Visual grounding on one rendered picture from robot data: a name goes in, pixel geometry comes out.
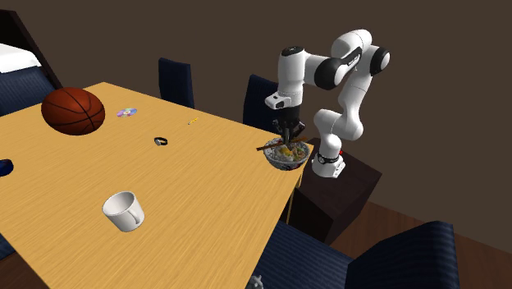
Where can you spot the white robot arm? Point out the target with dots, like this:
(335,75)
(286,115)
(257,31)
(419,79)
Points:
(344,120)

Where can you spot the brown basketball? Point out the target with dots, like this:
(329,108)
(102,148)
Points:
(73,111)

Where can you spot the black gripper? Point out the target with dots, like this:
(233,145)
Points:
(290,117)

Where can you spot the yellow pencil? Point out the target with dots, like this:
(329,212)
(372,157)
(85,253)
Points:
(193,121)

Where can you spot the white mug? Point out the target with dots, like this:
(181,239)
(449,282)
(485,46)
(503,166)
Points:
(120,214)

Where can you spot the wooden table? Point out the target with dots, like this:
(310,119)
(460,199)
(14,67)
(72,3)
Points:
(192,192)

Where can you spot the dark blue chair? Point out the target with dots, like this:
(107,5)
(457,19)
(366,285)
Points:
(258,102)
(176,82)
(400,260)

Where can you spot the dark robot stand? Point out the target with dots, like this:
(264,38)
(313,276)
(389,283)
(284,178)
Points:
(340,200)

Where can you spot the small grey figure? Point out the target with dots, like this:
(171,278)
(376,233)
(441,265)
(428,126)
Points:
(255,282)

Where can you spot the black wristwatch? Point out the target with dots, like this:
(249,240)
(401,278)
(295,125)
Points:
(160,141)

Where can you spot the dark blue flat object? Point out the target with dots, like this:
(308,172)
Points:
(5,167)

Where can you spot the patterned bowl with food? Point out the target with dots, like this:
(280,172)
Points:
(288,158)

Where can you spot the bed with white sheet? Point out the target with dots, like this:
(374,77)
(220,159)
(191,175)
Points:
(20,86)

